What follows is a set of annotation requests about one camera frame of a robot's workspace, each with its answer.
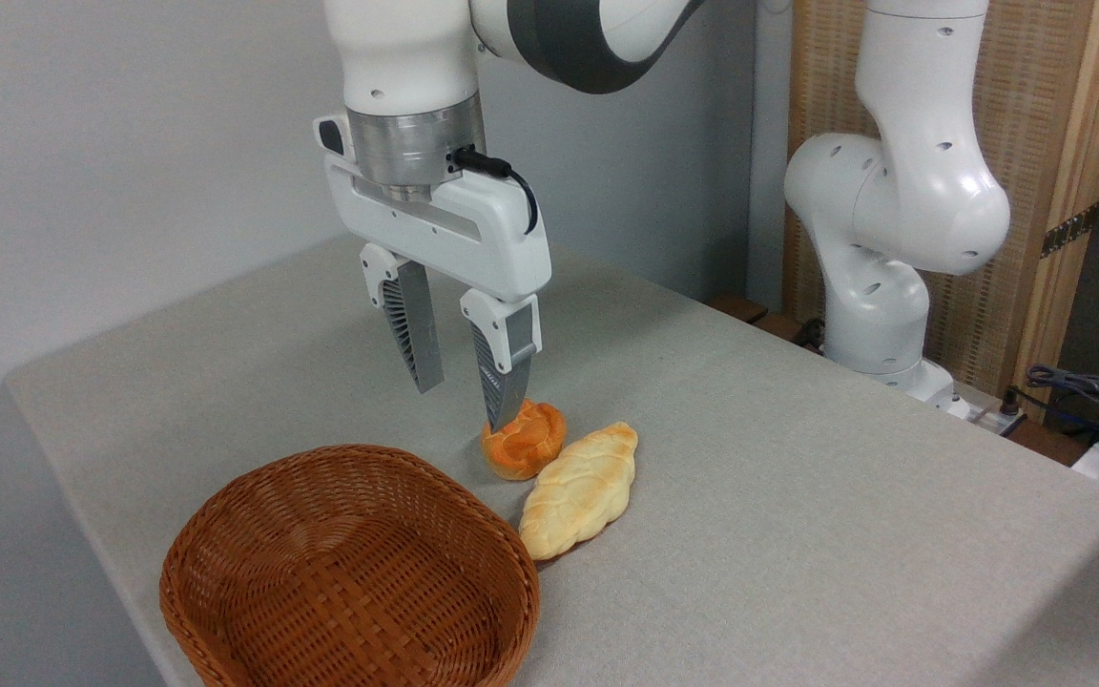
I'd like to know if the grey tablecloth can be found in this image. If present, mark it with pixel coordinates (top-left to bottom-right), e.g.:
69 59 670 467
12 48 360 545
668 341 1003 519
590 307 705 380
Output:
4 234 1099 687

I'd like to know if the round orange bread roll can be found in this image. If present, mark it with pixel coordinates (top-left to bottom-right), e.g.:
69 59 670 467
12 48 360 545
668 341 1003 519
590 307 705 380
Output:
481 399 568 481

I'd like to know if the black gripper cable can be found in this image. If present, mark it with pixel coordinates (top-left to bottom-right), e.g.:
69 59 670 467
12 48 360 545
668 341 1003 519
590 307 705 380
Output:
449 146 540 236

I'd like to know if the woven wooden folding screen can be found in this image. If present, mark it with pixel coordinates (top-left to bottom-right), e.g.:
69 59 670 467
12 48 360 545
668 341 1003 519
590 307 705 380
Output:
782 0 1099 421

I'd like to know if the long pale braided bread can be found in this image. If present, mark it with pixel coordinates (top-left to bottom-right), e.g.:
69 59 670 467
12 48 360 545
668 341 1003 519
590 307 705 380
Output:
518 421 639 561

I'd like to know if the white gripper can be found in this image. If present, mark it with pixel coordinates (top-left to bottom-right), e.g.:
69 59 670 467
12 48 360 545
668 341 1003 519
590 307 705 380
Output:
313 114 552 433

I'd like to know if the brown wicker basket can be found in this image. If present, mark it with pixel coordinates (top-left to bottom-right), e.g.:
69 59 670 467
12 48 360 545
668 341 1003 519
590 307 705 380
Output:
159 444 542 687

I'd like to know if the bundle of dark cables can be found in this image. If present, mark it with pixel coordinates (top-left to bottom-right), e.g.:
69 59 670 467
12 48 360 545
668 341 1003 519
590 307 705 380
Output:
1003 364 1099 492

